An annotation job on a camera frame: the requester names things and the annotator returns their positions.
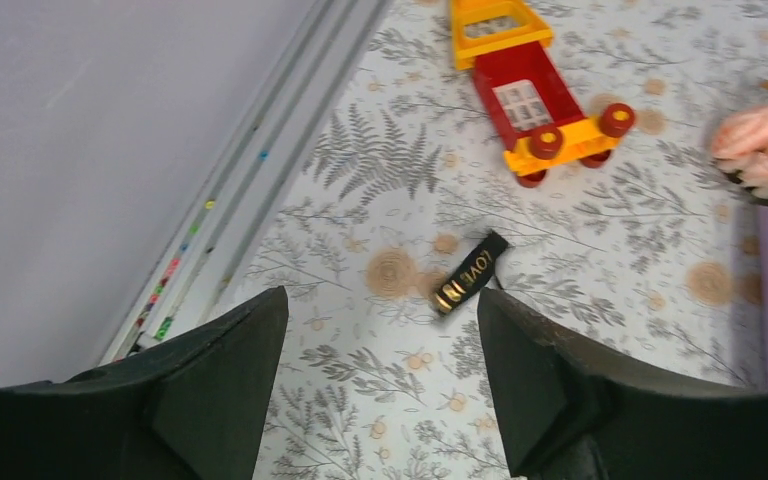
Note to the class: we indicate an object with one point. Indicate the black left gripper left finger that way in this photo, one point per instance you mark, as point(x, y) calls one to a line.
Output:
point(193, 407)

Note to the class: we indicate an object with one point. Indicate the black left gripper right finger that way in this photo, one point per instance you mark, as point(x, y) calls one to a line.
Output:
point(569, 407)

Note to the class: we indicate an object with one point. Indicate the black ribbon with gold letters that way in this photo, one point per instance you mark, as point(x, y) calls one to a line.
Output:
point(470, 276)

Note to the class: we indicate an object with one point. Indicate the floral patterned table mat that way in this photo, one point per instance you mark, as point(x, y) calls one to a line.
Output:
point(655, 254)

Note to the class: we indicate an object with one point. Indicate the aluminium frame rail left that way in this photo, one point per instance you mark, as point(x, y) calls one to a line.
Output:
point(236, 204)

